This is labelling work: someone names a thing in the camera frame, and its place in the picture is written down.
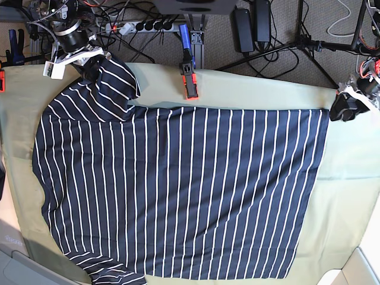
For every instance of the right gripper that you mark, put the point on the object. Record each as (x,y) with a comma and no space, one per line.
(81,57)

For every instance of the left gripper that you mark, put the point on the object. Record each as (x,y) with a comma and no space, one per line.
(345,107)

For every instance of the navy white striped T-shirt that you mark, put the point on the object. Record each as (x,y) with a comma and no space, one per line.
(189,192)

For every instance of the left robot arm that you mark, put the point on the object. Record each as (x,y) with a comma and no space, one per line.
(360,94)

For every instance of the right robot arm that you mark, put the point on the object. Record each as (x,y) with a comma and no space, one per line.
(69,23)

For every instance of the white plug adapter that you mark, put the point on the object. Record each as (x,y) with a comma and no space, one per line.
(126,28)

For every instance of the black tripod stand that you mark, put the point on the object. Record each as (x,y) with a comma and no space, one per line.
(304,43)

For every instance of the blue clamp at left edge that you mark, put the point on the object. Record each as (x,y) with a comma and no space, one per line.
(15,55)

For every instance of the white power strip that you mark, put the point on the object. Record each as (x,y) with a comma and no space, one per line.
(143,27)

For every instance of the light green table cloth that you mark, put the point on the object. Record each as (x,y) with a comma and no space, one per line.
(340,232)

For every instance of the blue orange clamp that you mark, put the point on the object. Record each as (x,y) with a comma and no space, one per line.
(187,65)

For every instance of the black power brick right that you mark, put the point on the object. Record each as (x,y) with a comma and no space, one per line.
(262,20)

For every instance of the black power brick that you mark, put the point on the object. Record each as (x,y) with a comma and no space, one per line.
(262,20)
(242,30)

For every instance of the black power brick left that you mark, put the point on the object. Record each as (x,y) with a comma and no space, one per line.
(242,30)

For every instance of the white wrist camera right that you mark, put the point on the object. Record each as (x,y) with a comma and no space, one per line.
(53,70)

